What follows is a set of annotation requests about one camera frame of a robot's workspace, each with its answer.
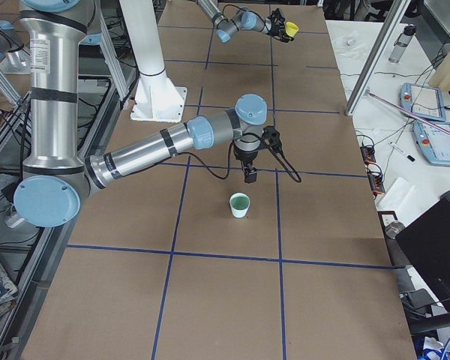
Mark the pink rod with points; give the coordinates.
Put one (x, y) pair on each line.
(408, 113)

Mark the clear water bottle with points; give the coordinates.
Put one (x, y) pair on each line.
(402, 43)

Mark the lower teach pendant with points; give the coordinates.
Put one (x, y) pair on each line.
(433, 144)

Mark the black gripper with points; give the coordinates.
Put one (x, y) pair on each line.
(245, 155)
(275, 25)

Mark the black marker pen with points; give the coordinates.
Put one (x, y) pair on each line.
(398, 149)

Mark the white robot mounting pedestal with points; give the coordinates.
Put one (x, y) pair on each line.
(157, 99)

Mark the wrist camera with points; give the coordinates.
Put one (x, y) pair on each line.
(272, 138)

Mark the light green plastic cup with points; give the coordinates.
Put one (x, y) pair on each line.
(239, 204)

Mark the upper teach pendant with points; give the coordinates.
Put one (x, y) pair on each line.
(424, 101)

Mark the yellow plastic cup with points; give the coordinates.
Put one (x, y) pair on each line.
(291, 29)

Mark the white folded paper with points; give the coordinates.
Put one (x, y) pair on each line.
(396, 195)

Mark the orange black power strip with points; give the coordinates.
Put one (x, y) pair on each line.
(374, 171)

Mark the teach pendant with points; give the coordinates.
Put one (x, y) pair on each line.
(424, 101)
(433, 144)

